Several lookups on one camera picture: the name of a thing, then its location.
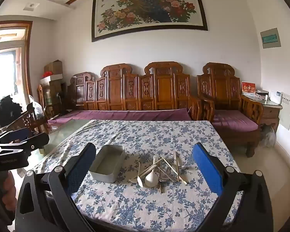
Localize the wooden side table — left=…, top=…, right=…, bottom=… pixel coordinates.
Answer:
left=242, top=94, right=283, bottom=133

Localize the brown cardboard box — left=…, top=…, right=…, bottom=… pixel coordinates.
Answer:
left=44, top=60, right=63, bottom=76

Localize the grey wall panel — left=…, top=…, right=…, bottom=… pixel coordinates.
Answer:
left=260, top=28, right=281, bottom=49

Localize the red printed box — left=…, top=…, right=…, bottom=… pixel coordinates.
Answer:
left=241, top=81, right=256, bottom=95

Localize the clear plastic bag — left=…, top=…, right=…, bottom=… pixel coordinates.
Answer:
left=26, top=101, right=44, bottom=120

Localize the purple armchair cushion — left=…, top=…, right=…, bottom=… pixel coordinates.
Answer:
left=213, top=110, right=260, bottom=132

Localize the black bag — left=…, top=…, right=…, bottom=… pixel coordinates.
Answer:
left=0, top=95, right=22, bottom=129

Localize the wooden door frame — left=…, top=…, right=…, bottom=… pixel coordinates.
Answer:
left=0, top=20, right=33, bottom=98

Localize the carved wooden dining chair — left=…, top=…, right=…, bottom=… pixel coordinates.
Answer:
left=0, top=103, right=49, bottom=136

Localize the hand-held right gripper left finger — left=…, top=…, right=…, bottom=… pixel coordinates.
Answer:
left=14, top=142, right=97, bottom=232

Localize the wooden chopstick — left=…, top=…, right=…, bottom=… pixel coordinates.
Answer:
left=161, top=161, right=182, bottom=182
left=163, top=159, right=188, bottom=184
left=174, top=152, right=180, bottom=182
left=137, top=158, right=164, bottom=177

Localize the rectangular metal tin container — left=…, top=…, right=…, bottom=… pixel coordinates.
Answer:
left=89, top=144, right=126, bottom=183

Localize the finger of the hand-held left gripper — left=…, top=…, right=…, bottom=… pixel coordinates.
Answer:
left=0, top=133, right=50, bottom=155
left=0, top=128, right=38, bottom=142

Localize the blue floral tablecloth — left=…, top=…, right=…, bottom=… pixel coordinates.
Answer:
left=26, top=119, right=243, bottom=232

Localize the carved wooden sofa bench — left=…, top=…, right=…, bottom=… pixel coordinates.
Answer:
left=69, top=61, right=203, bottom=121

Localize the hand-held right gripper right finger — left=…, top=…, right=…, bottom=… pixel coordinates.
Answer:
left=192, top=142, right=274, bottom=232

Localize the carved wooden armchair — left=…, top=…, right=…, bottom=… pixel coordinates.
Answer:
left=197, top=62, right=265, bottom=157

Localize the person's left hand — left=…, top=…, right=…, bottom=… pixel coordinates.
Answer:
left=0, top=170, right=17, bottom=226

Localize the framed peacock flower painting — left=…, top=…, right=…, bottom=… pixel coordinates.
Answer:
left=91, top=0, right=208, bottom=43

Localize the white ceramic spoon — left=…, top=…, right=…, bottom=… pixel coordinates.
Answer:
left=137, top=162, right=144, bottom=188
left=144, top=155, right=159, bottom=185
left=128, top=165, right=158, bottom=183

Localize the white electric fan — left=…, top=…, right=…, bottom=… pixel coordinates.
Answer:
left=260, top=126, right=277, bottom=148

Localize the white wall distribution box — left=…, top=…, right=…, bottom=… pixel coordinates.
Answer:
left=279, top=92, right=290, bottom=131

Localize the purple sofa cushion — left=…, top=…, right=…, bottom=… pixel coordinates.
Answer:
left=47, top=109, right=192, bottom=126

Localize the white flat box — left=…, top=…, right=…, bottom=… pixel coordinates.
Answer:
left=40, top=74, right=63, bottom=83

